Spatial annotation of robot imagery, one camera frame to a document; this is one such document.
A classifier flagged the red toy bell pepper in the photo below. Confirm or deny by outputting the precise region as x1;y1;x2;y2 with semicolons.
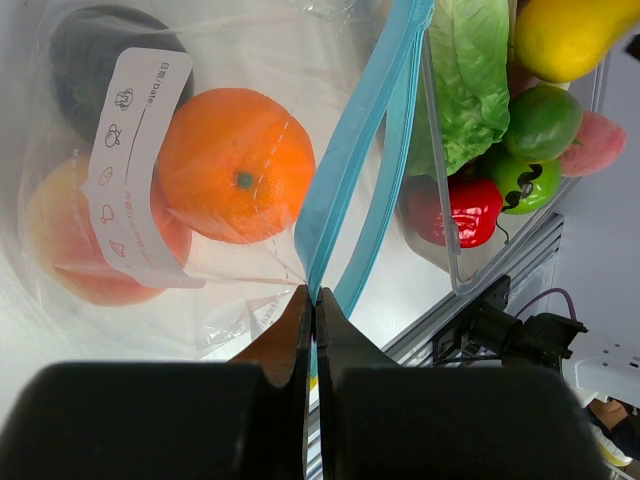
407;177;503;249

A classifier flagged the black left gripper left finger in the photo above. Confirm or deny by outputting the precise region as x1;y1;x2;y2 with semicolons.
1;286;313;479

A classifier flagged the clear plastic food bin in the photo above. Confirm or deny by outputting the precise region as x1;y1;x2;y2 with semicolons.
399;1;589;295

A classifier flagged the clear zip top bag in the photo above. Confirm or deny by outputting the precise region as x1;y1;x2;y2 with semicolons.
1;1;434;378

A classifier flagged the green white toy cabbage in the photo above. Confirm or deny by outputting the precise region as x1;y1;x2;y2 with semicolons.
428;0;510;175

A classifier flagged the orange pink toy peach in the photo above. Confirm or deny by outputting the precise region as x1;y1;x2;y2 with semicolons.
25;154;193;307

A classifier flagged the green orange toy mango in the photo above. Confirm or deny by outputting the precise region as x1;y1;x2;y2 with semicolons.
501;84;583;163

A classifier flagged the aluminium mounting rail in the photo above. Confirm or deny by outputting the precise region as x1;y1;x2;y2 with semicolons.
304;212;566;476

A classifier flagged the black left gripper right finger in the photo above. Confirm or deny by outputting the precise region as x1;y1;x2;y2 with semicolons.
314;285;621;480

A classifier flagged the dark purple toy plum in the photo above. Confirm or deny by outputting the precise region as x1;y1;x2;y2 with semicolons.
49;5;185;143

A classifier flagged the orange toy tangerine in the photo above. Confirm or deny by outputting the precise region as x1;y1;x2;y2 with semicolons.
156;88;316;244

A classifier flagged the yellow toy pear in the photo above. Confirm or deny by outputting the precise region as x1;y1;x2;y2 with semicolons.
514;0;639;83

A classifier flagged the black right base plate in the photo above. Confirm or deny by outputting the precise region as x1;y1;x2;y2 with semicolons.
432;275;519;365

